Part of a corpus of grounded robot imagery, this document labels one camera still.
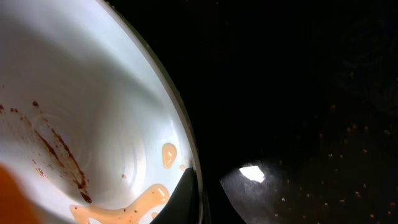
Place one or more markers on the round black tray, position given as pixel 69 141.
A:
pixel 293 104

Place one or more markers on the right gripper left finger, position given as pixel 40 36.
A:
pixel 183 205

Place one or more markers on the light blue plate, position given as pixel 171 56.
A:
pixel 92 127

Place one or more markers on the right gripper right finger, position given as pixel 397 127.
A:
pixel 218 209

